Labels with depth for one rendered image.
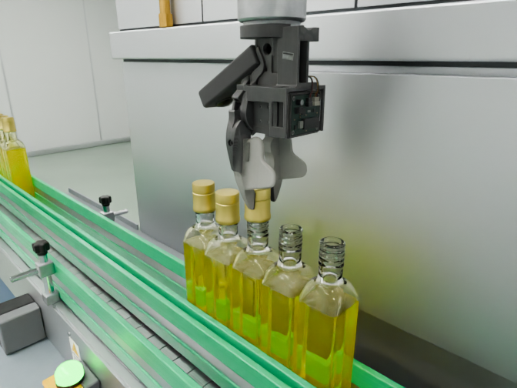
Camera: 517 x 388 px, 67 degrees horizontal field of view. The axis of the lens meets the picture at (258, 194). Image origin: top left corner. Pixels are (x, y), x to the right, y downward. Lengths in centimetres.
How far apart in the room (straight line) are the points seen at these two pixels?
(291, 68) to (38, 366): 78
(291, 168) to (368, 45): 18
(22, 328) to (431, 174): 84
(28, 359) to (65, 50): 583
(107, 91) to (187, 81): 598
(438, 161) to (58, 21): 628
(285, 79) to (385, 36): 16
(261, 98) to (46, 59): 610
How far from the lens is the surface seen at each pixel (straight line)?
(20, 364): 100
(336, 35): 57
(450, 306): 56
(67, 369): 77
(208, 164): 82
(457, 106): 49
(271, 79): 45
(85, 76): 667
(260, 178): 46
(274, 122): 44
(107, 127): 684
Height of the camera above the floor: 134
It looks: 19 degrees down
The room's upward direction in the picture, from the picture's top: straight up
